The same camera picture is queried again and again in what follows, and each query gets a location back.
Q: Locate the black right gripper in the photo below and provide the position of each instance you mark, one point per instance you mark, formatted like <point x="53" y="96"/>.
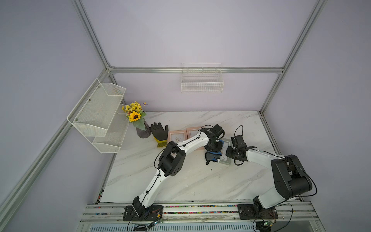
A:
<point x="228" y="153"/>

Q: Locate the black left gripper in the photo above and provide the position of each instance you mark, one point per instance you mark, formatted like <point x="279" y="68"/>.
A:
<point x="218" y="149"/>

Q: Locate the blue microfibre cloth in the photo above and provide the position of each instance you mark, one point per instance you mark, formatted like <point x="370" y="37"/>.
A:
<point x="214" y="155"/>

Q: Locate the green picture frame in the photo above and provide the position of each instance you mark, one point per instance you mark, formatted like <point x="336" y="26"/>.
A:
<point x="224" y="159"/>

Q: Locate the pink picture frame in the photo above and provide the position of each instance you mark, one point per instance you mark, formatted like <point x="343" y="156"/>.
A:
<point x="177" y="136"/>
<point x="192" y="132"/>

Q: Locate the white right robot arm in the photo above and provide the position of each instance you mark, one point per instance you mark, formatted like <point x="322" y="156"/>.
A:
<point x="289" y="176"/>

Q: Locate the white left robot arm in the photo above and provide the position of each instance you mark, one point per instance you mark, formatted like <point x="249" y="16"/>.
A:
<point x="170" y="162"/>

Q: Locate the black yellow work glove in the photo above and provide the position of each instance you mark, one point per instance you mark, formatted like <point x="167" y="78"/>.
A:
<point x="160" y="134"/>

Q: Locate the dark glass vase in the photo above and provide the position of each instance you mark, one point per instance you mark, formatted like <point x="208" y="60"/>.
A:
<point x="144" y="133"/>

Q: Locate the sunflower bouquet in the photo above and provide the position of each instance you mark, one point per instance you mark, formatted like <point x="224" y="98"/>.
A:
<point x="135" y="114"/>

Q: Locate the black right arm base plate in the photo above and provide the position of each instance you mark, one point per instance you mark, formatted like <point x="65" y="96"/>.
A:
<point x="256" y="211"/>

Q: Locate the white wire wall basket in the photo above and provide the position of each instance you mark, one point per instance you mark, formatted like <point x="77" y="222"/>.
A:
<point x="201" y="78"/>

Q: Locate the aluminium front rail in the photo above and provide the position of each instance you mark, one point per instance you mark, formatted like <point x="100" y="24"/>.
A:
<point x="293" y="216"/>

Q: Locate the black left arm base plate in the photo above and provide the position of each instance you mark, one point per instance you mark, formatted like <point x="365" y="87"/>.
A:
<point x="137" y="212"/>

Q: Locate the white mesh wall shelf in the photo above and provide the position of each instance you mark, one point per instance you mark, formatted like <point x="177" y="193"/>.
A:
<point x="99" y="118"/>

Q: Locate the aluminium enclosure frame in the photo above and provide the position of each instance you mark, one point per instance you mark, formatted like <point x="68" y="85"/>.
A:
<point x="21" y="190"/>

